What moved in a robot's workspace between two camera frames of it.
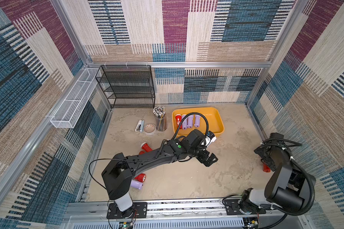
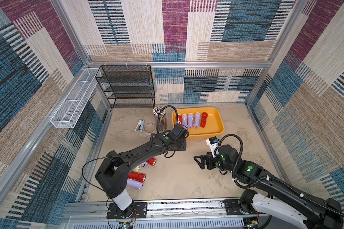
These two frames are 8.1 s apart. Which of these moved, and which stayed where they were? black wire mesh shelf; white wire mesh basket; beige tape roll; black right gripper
Moved: black right gripper
Stayed: white wire mesh basket; black wire mesh shelf; beige tape roll
